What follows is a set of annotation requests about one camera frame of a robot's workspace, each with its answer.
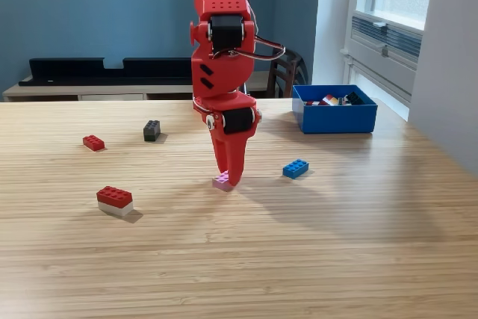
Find pink lego brick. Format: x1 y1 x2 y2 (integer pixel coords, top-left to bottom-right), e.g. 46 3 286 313
212 170 235 193

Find green lego brick stack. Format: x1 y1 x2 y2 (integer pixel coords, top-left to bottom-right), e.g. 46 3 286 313
345 91 366 106

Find small red lego brick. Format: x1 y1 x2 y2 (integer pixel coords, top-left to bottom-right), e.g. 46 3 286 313
82 134 106 152

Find blue lego brick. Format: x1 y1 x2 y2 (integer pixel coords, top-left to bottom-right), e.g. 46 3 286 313
282 159 310 180

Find dark grey lego brick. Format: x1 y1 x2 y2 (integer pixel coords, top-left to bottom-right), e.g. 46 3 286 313
143 120 162 143

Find blue plastic bin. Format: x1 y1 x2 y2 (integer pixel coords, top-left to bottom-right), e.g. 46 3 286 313
291 84 378 134

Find dark wooden chair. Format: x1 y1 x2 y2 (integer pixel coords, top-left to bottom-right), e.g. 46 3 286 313
267 45 309 99

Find red and white brick stack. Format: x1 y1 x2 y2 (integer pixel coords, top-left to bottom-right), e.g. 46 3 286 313
96 185 134 218

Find pale wooden sideboard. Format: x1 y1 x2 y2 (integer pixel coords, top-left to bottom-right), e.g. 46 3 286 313
1 71 279 102

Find grey window vent grille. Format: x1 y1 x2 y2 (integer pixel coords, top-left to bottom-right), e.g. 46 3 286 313
350 12 423 59

